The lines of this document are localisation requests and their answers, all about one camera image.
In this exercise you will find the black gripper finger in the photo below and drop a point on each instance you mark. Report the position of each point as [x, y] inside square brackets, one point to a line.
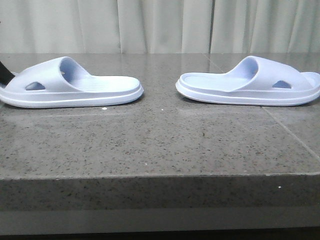
[5, 75]

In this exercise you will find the light blue slipper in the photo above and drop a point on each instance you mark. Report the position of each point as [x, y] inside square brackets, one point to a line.
[62, 82]
[253, 81]

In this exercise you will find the beige pleated curtain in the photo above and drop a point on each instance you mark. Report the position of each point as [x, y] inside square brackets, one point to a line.
[159, 26]

